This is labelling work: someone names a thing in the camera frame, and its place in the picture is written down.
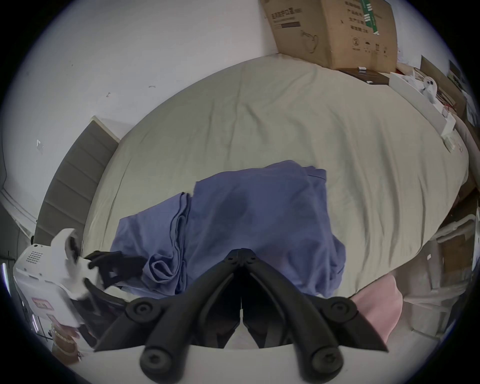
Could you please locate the grey padded headboard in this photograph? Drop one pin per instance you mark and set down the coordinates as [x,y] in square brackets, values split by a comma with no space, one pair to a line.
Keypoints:
[71,183]

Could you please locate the blue shirt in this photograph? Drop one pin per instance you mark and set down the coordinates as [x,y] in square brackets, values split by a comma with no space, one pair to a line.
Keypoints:
[262,217]

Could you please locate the person's left hand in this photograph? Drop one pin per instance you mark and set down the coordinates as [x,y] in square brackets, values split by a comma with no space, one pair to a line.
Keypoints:
[65,343]

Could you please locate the long white box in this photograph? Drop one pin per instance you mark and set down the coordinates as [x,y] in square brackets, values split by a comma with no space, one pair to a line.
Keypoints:
[420,100]

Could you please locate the large brown cardboard carton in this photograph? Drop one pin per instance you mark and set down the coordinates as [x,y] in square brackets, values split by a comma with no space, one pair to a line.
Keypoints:
[330,33]

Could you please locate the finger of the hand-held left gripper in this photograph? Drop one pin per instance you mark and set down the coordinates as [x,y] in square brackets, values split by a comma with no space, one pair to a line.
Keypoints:
[120,266]
[107,309]

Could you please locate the flat dark box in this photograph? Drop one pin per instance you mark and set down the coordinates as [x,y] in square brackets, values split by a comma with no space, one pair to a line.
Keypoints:
[369,77]

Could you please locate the bed with beige sheet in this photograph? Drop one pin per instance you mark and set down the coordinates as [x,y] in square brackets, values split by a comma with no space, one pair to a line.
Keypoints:
[300,127]

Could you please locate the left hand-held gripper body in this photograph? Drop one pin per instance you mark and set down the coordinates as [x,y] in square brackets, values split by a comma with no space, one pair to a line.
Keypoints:
[45,273]

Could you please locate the white plastic rack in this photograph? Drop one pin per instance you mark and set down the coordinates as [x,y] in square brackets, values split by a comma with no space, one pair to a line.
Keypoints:
[431,296]

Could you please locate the small white box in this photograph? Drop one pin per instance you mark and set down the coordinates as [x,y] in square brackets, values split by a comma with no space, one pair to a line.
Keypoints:
[452,144]

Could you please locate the small white device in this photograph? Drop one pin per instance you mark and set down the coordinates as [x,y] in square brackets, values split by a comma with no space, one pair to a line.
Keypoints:
[428,85]

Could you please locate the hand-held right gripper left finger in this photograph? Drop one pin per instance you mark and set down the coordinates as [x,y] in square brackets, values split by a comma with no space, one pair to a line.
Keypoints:
[176,318]

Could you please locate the person's legs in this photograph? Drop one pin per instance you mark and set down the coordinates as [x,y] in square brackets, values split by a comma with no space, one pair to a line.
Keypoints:
[378,311]

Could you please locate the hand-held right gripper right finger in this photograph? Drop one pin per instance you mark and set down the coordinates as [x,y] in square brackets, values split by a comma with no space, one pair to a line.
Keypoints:
[307,318]

